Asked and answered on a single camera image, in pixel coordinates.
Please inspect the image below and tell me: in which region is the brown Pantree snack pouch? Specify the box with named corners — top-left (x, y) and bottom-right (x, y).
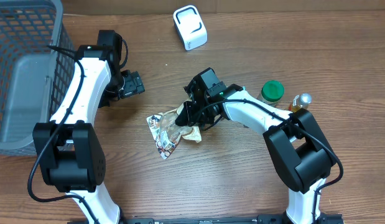
top-left (146, 104), bottom-right (202, 159)

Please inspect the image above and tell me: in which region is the green lid jar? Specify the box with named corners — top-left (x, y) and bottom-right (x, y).
top-left (257, 80), bottom-right (284, 106)

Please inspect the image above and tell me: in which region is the yellow oil bottle silver cap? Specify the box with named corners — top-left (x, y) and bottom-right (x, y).
top-left (288, 93), bottom-right (312, 113)

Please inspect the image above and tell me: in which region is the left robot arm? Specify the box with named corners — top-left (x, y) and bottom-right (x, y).
top-left (27, 30), bottom-right (145, 223)

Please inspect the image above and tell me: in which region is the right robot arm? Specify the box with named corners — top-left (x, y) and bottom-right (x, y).
top-left (175, 68), bottom-right (343, 223)

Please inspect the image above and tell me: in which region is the white barcode scanner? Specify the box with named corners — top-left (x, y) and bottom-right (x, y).
top-left (173, 5), bottom-right (208, 51)

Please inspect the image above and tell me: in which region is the grey plastic mesh basket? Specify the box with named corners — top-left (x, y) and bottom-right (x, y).
top-left (0, 0), bottom-right (75, 156)

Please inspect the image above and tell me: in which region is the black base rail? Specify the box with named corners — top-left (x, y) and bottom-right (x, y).
top-left (67, 213), bottom-right (345, 224)

